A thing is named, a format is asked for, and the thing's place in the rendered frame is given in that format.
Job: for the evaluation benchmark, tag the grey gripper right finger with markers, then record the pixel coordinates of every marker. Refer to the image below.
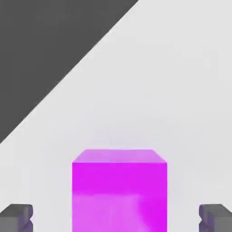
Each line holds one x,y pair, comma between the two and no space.
216,219

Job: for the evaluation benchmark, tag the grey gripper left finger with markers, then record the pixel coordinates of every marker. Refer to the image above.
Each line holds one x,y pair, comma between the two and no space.
15,218

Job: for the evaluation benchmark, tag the small magenta cube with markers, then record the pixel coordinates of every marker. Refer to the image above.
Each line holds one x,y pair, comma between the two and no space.
119,190

